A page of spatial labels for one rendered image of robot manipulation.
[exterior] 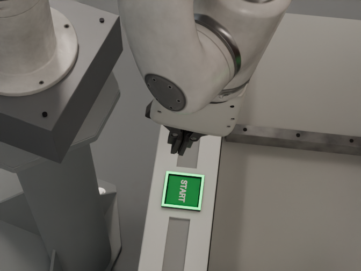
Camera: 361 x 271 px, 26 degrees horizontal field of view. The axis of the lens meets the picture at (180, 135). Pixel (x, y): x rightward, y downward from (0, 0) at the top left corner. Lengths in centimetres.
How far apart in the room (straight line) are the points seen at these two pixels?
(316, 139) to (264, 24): 61
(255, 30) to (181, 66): 8
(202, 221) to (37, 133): 32
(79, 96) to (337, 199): 45
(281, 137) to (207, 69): 61
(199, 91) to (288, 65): 72
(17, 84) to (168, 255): 38
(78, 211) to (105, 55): 47
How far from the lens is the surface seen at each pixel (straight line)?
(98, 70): 134
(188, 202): 111
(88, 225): 180
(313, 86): 140
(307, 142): 131
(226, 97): 82
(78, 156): 153
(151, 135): 228
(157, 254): 109
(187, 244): 109
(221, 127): 91
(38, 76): 127
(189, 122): 91
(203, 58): 70
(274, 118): 136
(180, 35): 67
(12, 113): 125
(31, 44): 123
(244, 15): 71
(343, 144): 131
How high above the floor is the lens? 197
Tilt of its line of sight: 60 degrees down
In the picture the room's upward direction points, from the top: straight up
